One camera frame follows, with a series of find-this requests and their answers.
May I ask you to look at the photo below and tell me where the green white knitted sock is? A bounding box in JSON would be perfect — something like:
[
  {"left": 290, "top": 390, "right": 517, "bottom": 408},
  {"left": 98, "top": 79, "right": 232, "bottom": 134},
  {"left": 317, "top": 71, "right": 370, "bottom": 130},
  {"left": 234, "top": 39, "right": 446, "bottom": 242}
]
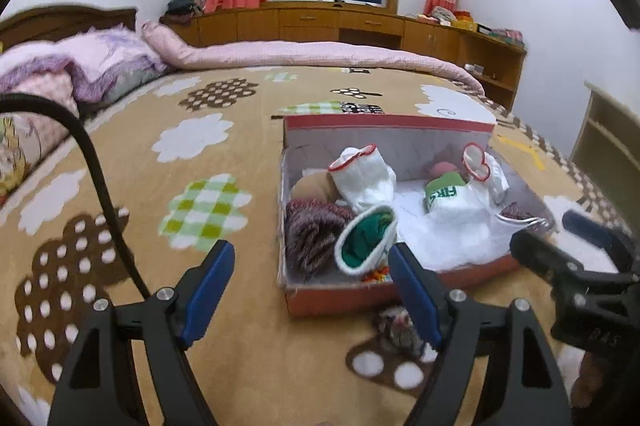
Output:
[{"left": 334, "top": 205, "right": 398, "bottom": 276}]

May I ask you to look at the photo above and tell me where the person's right hand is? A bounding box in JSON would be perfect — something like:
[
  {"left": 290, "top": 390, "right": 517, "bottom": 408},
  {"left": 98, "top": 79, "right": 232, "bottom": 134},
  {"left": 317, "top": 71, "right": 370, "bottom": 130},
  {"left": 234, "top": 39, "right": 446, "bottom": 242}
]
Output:
[{"left": 570, "top": 346, "right": 626, "bottom": 409}]

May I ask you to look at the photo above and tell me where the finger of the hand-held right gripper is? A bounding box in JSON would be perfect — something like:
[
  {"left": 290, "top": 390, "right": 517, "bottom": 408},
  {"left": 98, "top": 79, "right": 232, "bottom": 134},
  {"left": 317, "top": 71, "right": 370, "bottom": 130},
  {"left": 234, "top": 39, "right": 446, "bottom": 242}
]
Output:
[
  {"left": 562, "top": 210, "right": 633, "bottom": 257},
  {"left": 509, "top": 230, "right": 586, "bottom": 292}
]

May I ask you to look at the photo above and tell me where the red white cardboard box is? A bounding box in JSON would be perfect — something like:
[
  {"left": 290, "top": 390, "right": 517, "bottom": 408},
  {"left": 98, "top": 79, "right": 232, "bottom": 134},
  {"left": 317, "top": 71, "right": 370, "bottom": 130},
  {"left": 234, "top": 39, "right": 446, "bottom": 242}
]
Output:
[{"left": 276, "top": 113, "right": 556, "bottom": 318}]

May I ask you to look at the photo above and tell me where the pink soft ball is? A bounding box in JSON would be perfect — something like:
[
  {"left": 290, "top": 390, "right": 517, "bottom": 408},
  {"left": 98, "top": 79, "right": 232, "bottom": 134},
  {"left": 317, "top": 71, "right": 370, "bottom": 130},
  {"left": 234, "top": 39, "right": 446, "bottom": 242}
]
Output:
[{"left": 429, "top": 160, "right": 466, "bottom": 179}]

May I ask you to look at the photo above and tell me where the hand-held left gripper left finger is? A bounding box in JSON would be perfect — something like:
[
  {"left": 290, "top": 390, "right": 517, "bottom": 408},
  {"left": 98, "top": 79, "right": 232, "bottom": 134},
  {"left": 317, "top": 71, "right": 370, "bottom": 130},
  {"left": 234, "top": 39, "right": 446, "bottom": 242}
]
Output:
[{"left": 47, "top": 240, "right": 236, "bottom": 426}]

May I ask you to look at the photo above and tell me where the white mesh drawstring bag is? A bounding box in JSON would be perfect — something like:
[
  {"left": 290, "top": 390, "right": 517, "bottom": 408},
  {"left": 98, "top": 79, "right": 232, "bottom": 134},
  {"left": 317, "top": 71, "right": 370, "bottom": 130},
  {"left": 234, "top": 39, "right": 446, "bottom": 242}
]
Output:
[{"left": 395, "top": 183, "right": 556, "bottom": 272}]

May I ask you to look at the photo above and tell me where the pink rolled quilt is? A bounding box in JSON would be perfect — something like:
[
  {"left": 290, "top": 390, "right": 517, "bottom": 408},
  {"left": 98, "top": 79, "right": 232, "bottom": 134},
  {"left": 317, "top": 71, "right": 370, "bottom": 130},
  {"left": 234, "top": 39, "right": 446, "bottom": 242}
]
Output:
[{"left": 142, "top": 20, "right": 485, "bottom": 94}]

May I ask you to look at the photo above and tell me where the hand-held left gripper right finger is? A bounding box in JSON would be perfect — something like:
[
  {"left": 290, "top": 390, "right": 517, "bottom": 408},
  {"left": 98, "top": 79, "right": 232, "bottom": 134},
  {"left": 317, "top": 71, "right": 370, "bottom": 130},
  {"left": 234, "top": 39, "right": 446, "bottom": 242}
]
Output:
[{"left": 389, "top": 242, "right": 573, "bottom": 426}]

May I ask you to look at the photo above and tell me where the long wooden cabinet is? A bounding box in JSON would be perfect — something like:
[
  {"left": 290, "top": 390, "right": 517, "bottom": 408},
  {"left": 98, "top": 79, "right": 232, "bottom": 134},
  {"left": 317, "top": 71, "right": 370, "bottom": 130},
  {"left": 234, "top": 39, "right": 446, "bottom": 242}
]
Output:
[{"left": 160, "top": 0, "right": 528, "bottom": 112}]

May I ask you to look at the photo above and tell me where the purple ruffled pillow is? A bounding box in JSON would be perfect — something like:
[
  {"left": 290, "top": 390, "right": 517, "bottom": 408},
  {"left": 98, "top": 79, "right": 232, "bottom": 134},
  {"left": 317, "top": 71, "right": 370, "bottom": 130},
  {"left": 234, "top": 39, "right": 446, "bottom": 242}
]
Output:
[{"left": 60, "top": 29, "right": 168, "bottom": 104}]

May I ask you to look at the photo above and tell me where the cartoon printed pillow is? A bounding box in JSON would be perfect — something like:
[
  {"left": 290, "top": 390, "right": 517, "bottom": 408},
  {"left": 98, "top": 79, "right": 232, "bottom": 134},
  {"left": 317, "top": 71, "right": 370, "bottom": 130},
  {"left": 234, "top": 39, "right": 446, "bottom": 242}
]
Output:
[{"left": 0, "top": 111, "right": 68, "bottom": 207}]

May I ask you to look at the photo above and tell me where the beige soft ball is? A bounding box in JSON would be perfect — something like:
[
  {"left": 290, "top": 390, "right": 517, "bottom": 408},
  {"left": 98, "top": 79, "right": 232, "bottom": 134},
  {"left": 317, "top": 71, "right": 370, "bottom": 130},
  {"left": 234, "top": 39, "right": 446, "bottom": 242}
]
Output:
[{"left": 290, "top": 171, "right": 341, "bottom": 204}]

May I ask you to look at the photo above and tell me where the pile of folded clothes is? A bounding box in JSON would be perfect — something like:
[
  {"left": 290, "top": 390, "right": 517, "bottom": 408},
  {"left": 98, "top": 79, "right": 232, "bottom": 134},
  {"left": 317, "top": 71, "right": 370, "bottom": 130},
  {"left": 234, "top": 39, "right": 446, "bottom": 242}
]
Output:
[{"left": 165, "top": 0, "right": 208, "bottom": 17}]

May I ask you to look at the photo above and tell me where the wooden headboard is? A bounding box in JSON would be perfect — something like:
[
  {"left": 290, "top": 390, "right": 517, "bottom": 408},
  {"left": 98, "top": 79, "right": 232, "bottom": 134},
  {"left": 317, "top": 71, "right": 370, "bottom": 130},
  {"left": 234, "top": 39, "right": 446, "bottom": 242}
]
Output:
[{"left": 0, "top": 5, "right": 138, "bottom": 52}]

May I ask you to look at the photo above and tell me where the black cable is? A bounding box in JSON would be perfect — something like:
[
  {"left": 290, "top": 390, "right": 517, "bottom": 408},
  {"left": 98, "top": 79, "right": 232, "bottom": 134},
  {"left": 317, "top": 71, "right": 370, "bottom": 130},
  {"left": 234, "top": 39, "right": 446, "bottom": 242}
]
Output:
[{"left": 0, "top": 94, "right": 151, "bottom": 299}]

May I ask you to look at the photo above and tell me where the row of colourful boxes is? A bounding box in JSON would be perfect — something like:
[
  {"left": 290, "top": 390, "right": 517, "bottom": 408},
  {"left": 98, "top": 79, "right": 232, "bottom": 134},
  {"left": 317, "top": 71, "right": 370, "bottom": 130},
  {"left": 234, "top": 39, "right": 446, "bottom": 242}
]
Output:
[{"left": 477, "top": 24, "right": 525, "bottom": 47}]

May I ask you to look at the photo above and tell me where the small patterned knit sock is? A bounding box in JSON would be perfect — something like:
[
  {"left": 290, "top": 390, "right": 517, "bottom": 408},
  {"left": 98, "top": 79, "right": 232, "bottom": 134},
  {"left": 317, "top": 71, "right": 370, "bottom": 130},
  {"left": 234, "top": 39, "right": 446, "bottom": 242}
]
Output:
[{"left": 372, "top": 306, "right": 433, "bottom": 357}]

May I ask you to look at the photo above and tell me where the yellow storage box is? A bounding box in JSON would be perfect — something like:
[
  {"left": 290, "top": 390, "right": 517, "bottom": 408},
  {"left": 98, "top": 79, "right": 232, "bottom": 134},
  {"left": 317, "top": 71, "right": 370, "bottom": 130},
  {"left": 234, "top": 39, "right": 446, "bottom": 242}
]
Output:
[{"left": 450, "top": 10, "right": 478, "bottom": 30}]

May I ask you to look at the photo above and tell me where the maroon knit sock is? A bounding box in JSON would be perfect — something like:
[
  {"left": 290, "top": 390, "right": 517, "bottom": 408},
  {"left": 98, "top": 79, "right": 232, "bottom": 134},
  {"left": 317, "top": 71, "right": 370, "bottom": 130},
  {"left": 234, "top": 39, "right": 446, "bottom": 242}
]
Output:
[{"left": 285, "top": 199, "right": 356, "bottom": 282}]

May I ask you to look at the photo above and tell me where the light wooden shelf unit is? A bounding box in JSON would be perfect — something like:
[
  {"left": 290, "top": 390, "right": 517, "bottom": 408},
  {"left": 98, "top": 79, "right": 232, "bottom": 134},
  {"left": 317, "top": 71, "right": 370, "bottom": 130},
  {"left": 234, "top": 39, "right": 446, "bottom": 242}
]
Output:
[{"left": 569, "top": 80, "right": 640, "bottom": 187}]

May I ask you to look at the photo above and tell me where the white glove red trim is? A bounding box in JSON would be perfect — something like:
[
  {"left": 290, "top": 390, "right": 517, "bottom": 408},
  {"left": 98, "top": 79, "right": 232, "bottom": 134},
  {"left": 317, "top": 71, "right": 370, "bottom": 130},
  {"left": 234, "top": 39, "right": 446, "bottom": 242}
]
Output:
[
  {"left": 327, "top": 145, "right": 397, "bottom": 214},
  {"left": 461, "top": 143, "right": 510, "bottom": 204}
]

